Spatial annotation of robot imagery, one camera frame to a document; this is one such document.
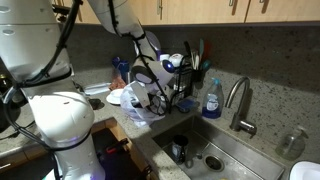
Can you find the white printed plastic bag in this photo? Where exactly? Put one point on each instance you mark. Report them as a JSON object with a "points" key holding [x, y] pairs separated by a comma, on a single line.
{"points": [[133, 115]]}

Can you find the dark brown round object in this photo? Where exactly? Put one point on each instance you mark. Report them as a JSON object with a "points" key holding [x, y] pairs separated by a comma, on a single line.
{"points": [[95, 104]]}

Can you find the plain white mug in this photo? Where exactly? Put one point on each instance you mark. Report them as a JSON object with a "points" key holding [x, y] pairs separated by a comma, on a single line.
{"points": [[164, 57]]}

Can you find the blue dish soap bottle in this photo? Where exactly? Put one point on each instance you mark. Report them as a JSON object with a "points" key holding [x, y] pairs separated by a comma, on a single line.
{"points": [[212, 103]]}

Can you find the red and black clamp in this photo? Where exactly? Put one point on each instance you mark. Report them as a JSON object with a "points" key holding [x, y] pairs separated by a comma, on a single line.
{"points": [[116, 146]]}

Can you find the black kitchen utensil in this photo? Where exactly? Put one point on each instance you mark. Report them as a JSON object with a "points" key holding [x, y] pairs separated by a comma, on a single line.
{"points": [[188, 48]]}

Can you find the wooden wall cabinet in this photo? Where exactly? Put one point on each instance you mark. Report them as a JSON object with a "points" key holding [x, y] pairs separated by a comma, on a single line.
{"points": [[200, 10]]}

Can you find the stainless steel sink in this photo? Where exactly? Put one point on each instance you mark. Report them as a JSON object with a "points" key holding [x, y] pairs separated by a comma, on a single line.
{"points": [[240, 156]]}

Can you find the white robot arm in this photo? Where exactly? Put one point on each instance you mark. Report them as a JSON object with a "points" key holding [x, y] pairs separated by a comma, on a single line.
{"points": [[56, 113]]}

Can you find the white mug with red print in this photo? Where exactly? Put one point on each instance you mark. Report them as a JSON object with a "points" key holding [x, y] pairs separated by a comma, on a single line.
{"points": [[176, 60]]}

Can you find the small white plate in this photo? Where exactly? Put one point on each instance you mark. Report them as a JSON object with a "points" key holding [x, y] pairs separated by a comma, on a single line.
{"points": [[115, 97]]}

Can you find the clear soap dispenser bottle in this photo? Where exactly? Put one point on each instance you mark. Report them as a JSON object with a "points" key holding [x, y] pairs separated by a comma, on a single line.
{"points": [[291, 146]]}

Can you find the plain metal spoon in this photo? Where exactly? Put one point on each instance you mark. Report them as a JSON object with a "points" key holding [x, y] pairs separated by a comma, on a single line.
{"points": [[190, 163]]}

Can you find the metal kitchen faucet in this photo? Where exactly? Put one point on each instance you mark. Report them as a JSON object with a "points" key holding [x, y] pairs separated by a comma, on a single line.
{"points": [[238, 123]]}

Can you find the red kitchen utensil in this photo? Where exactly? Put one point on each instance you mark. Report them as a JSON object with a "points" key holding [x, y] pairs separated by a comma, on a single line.
{"points": [[207, 50]]}

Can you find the blue spatula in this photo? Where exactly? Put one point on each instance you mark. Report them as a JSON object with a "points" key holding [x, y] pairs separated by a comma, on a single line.
{"points": [[201, 48]]}

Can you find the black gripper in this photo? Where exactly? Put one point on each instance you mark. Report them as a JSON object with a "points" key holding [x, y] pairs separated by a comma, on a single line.
{"points": [[157, 103]]}

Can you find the white plastic basin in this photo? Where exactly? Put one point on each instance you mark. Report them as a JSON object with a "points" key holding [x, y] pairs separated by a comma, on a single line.
{"points": [[305, 171]]}

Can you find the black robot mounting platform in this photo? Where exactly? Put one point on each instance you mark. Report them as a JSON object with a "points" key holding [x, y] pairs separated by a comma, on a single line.
{"points": [[113, 166]]}

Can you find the blue sponge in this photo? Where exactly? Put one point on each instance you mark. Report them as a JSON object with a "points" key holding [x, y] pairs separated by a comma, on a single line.
{"points": [[188, 105]]}

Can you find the black utensil holder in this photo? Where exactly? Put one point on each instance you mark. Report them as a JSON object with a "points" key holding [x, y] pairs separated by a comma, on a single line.
{"points": [[199, 76]]}

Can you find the round sink drain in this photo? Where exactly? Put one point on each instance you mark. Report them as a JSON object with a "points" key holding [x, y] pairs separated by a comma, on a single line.
{"points": [[213, 162]]}

